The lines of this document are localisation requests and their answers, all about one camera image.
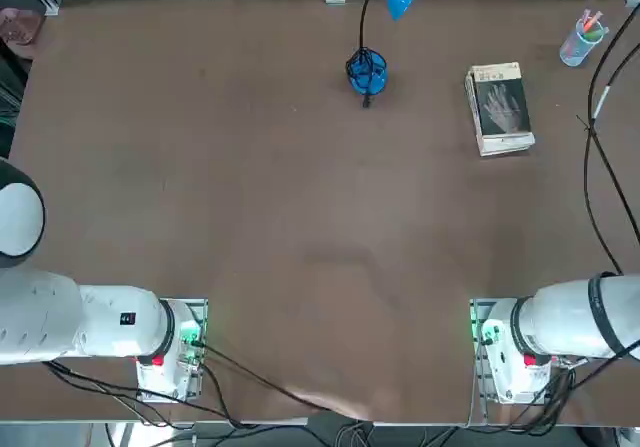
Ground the black cover book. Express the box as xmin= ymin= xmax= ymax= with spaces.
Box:
xmin=472 ymin=62 xmax=534 ymax=138

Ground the white and blue book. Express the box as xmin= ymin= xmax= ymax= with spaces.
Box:
xmin=464 ymin=66 xmax=536 ymax=158

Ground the clear blue plastic pen cup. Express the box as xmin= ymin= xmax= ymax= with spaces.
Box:
xmin=559 ymin=16 xmax=611 ymax=67

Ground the pink perforated plastic stool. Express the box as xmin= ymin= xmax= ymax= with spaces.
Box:
xmin=0 ymin=8 xmax=46 ymax=47

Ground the black left arm base cable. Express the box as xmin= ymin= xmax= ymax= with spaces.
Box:
xmin=197 ymin=340 xmax=374 ymax=422

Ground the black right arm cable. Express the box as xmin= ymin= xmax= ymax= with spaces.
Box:
xmin=582 ymin=1 xmax=640 ymax=276

